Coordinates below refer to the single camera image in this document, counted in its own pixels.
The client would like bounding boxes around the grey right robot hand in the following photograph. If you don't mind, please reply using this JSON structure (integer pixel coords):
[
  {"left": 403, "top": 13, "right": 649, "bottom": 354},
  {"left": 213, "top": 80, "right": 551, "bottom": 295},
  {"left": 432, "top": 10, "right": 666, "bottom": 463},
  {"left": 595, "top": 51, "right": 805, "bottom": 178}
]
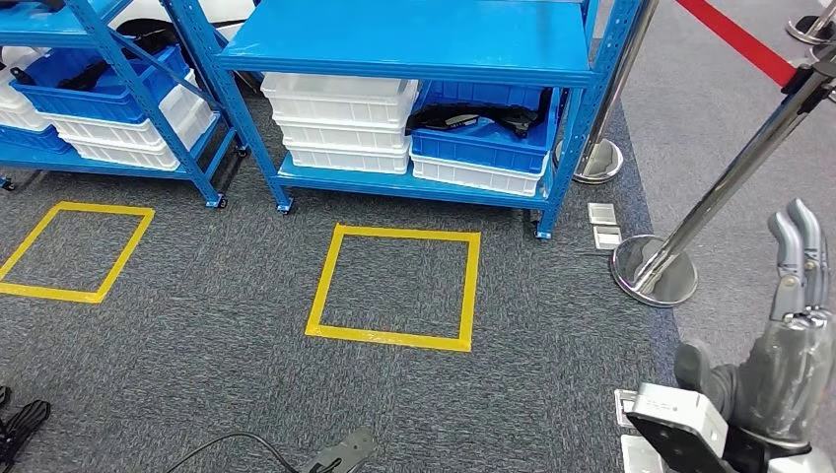
[{"left": 672, "top": 198, "right": 836, "bottom": 448}]

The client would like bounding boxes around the large blue metal shelf rack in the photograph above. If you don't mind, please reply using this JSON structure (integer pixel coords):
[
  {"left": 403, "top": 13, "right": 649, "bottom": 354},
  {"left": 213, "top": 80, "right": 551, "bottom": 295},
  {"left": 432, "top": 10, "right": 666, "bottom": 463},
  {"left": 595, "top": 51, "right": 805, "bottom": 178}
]
[{"left": 218, "top": 0, "right": 645, "bottom": 241}]

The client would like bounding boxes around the long black plastic part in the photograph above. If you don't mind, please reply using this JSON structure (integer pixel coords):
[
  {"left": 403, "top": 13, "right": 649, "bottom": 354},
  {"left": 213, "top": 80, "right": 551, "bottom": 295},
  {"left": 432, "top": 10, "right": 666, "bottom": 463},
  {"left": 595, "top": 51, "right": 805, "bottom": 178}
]
[{"left": 9, "top": 19, "right": 180, "bottom": 93}]

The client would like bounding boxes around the round metal stanchion base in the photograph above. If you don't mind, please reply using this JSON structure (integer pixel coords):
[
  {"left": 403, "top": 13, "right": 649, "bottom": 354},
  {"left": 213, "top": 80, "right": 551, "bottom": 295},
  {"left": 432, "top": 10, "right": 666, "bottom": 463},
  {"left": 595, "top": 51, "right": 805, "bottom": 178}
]
[{"left": 610, "top": 235, "right": 699, "bottom": 308}]

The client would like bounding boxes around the red barrier belt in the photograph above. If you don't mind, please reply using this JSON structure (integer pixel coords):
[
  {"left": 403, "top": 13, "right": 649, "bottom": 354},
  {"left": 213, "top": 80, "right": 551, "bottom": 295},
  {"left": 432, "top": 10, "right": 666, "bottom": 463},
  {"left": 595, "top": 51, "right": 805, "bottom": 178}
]
[{"left": 675, "top": 0, "right": 799, "bottom": 88}]

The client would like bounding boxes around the chrome stanchion with round base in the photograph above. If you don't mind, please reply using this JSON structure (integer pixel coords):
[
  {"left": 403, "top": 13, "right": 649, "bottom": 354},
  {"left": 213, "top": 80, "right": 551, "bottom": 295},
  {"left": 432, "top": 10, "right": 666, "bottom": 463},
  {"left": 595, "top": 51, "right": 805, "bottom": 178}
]
[{"left": 785, "top": 0, "right": 836, "bottom": 47}]

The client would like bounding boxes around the flat white tray under crate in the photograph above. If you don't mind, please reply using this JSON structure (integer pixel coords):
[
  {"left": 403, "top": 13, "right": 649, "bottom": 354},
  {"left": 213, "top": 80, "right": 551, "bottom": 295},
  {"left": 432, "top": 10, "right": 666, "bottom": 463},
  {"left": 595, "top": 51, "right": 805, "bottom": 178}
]
[{"left": 409, "top": 153, "right": 550, "bottom": 198}]

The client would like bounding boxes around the wide blue plastic crate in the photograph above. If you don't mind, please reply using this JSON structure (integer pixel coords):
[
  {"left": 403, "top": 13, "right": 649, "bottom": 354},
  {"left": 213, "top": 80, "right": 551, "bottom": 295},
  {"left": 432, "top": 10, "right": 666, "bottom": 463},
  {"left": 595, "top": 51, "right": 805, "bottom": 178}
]
[{"left": 409, "top": 81, "right": 562, "bottom": 176}]

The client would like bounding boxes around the dark grey robot fixture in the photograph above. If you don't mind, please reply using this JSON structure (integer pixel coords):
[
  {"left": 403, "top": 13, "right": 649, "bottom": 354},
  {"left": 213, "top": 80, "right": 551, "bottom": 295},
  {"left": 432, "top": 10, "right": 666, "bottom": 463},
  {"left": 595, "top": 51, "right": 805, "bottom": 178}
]
[{"left": 300, "top": 427, "right": 379, "bottom": 473}]

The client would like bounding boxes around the translucent white storage box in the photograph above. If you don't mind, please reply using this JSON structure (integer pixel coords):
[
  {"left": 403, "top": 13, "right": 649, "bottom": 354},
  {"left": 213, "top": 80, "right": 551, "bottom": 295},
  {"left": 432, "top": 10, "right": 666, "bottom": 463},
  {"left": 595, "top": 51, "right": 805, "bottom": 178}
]
[{"left": 38, "top": 71, "right": 217, "bottom": 150}]

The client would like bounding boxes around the long white plastic tray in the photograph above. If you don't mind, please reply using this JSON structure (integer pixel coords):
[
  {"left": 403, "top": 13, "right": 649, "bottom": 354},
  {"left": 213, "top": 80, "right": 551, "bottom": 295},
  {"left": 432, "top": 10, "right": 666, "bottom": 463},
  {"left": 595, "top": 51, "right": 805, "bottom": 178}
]
[{"left": 65, "top": 113, "right": 217, "bottom": 172}]

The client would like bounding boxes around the deep blue plastic crate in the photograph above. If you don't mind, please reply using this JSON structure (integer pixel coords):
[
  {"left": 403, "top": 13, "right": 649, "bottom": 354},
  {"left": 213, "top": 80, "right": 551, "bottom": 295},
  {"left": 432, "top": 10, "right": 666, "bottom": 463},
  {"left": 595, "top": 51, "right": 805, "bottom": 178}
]
[{"left": 9, "top": 45, "right": 192, "bottom": 125}]

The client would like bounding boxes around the black legged robot stand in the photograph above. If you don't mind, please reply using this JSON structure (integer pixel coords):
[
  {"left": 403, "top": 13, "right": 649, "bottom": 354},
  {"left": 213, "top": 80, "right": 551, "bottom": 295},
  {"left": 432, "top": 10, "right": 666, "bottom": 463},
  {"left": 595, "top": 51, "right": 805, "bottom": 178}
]
[{"left": 0, "top": 384, "right": 52, "bottom": 473}]

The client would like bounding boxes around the small blue plastic crate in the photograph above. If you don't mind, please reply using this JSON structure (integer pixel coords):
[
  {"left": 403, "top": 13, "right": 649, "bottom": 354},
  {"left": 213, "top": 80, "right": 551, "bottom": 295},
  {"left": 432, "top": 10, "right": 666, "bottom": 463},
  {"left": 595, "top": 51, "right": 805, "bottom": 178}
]
[{"left": 0, "top": 123, "right": 73, "bottom": 156}]

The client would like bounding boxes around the white tray stack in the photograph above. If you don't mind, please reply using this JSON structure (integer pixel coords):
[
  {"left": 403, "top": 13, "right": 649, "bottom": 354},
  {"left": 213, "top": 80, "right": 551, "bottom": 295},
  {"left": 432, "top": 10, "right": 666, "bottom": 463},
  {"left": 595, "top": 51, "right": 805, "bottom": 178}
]
[{"left": 0, "top": 46, "right": 53, "bottom": 132}]

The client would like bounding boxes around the blue metal rack with crates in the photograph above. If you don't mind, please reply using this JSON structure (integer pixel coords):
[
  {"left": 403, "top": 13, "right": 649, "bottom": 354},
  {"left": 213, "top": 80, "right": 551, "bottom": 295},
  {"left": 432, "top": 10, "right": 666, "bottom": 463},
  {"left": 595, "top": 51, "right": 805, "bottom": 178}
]
[{"left": 0, "top": 0, "right": 249, "bottom": 210}]

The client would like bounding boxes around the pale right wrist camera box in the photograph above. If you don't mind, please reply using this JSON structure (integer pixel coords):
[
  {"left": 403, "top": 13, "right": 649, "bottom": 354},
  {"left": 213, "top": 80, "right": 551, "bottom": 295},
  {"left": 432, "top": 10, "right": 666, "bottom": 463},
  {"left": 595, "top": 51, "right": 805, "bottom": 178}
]
[{"left": 624, "top": 382, "right": 769, "bottom": 473}]

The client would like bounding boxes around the chrome stanchion post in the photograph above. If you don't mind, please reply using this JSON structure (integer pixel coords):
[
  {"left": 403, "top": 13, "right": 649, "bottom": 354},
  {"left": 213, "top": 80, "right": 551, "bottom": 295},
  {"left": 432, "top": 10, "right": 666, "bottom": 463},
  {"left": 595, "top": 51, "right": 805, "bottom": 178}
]
[{"left": 633, "top": 48, "right": 836, "bottom": 295}]

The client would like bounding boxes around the black curved handle part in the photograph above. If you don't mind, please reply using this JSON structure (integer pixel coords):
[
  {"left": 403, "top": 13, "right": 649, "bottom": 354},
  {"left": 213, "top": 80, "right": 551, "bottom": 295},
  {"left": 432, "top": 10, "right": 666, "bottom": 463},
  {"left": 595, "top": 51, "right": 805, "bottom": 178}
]
[{"left": 404, "top": 103, "right": 543, "bottom": 140}]

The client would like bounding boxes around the thin black floor cable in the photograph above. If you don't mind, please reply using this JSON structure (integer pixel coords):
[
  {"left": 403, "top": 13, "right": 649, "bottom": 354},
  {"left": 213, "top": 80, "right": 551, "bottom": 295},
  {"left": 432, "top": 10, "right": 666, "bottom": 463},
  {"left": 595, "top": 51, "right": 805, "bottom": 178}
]
[{"left": 163, "top": 432, "right": 302, "bottom": 473}]

